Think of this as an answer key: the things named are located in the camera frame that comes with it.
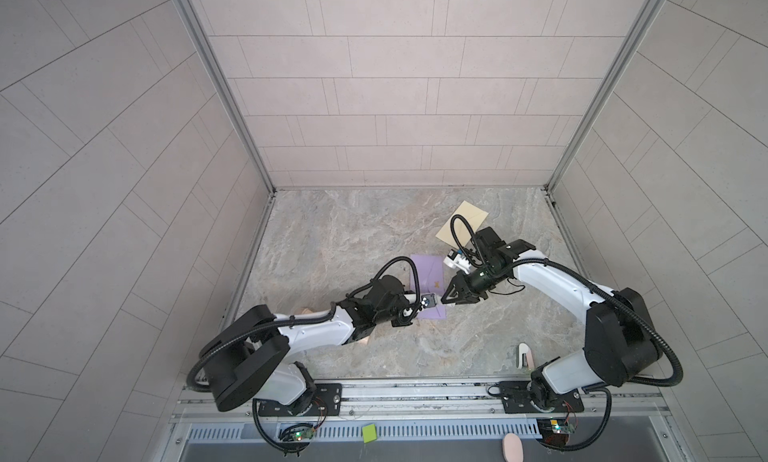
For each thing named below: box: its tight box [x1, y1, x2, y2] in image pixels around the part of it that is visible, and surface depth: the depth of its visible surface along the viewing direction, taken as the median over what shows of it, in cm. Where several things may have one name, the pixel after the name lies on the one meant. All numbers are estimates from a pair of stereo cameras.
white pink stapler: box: [518, 342, 535, 369], surface depth 78 cm
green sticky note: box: [362, 424, 378, 444], surface depth 67 cm
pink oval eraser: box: [503, 433, 523, 462], surface depth 65 cm
